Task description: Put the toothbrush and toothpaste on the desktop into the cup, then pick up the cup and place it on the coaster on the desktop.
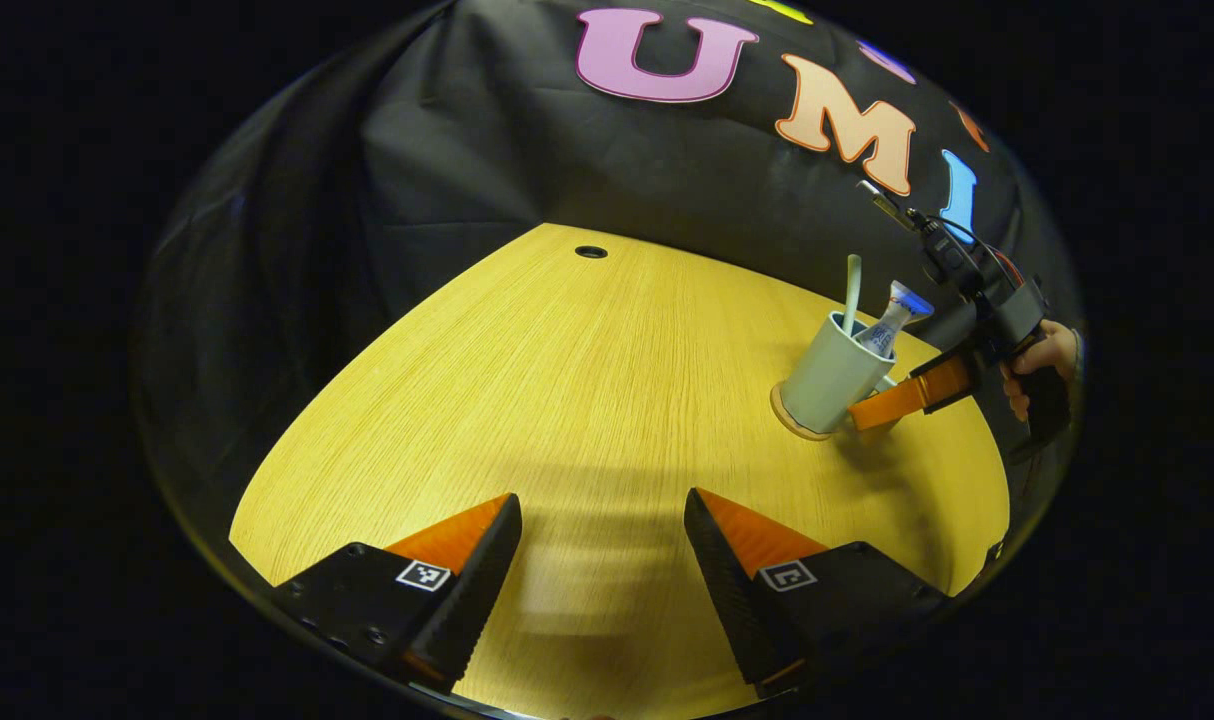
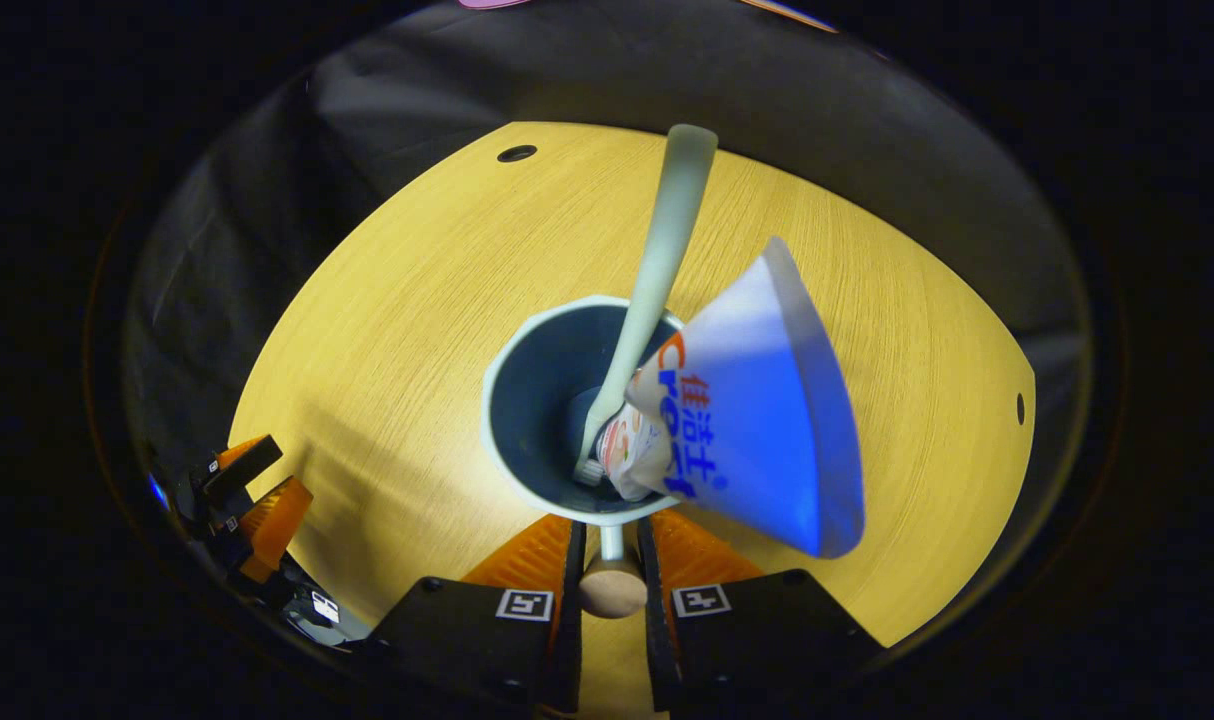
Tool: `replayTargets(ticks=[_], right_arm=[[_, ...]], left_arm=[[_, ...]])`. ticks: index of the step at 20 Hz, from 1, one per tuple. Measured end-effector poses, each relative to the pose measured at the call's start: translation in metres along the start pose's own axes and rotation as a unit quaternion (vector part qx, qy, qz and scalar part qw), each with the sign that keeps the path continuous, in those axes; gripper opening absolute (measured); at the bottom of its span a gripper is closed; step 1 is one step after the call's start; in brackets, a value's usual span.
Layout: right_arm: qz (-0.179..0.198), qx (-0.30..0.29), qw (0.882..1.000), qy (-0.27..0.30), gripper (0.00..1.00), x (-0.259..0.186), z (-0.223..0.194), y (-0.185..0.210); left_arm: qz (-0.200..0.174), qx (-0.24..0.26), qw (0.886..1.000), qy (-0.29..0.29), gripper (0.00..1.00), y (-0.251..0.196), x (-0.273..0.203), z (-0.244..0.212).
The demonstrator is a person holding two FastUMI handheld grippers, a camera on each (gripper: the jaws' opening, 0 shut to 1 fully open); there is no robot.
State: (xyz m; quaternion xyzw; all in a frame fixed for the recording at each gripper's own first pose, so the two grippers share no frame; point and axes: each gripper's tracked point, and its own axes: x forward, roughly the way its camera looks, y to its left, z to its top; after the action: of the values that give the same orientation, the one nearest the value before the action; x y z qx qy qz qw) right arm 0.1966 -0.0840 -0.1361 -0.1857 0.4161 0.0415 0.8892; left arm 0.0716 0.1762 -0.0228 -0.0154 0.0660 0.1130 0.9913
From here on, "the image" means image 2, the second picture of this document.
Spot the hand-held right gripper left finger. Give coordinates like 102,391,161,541
367,518,588,716

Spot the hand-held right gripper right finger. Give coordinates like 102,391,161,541
637,510,883,713

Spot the pale green cup wooden handle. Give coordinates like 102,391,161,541
481,294,688,619

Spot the white toothpaste tube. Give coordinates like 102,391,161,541
597,236,866,559

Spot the pale green toothbrush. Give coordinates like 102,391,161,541
574,124,719,488

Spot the black backdrop cloth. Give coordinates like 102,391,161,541
122,0,1093,561

